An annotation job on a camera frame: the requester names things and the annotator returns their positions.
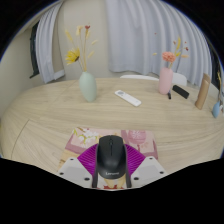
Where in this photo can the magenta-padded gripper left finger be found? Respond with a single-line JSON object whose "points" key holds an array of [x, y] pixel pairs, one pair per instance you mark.
{"points": [[75, 170]]}

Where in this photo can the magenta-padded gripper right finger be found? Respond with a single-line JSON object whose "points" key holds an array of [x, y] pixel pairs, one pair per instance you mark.
{"points": [[148, 168]]}

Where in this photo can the black computer mouse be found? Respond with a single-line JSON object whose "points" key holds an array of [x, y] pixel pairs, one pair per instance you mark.
{"points": [[111, 156]]}

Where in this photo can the cartoon print mouse pad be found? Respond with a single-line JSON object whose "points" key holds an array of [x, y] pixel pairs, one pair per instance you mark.
{"points": [[83, 138]]}

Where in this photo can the white remote control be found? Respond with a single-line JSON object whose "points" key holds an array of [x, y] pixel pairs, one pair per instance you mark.
{"points": [[128, 98]]}

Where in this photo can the black marker pen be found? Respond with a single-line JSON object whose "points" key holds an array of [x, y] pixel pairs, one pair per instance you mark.
{"points": [[169, 95]]}

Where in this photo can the black oblong case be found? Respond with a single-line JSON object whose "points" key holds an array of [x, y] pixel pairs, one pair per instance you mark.
{"points": [[180, 91]]}

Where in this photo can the pale green vase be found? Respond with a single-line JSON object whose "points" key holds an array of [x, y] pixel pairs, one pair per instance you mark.
{"points": [[88, 87]]}

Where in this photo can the pink vase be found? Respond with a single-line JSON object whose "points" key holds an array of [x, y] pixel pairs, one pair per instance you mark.
{"points": [[165, 81]]}

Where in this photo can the blue vase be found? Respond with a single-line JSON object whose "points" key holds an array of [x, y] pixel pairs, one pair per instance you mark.
{"points": [[216, 110]]}

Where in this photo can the gold metal drink bottle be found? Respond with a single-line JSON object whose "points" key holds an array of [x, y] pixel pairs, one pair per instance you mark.
{"points": [[202, 91]]}

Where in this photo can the yellow dried flower bunch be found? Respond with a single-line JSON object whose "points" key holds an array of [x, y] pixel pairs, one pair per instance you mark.
{"points": [[73, 56]]}

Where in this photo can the narrow white curtain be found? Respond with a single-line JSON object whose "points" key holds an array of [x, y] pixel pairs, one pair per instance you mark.
{"points": [[48, 46]]}

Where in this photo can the dark window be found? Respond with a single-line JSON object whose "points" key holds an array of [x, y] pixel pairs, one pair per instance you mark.
{"points": [[34, 50]]}

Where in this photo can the wide white curtain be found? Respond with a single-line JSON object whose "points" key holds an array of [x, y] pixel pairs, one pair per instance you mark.
{"points": [[150, 33]]}

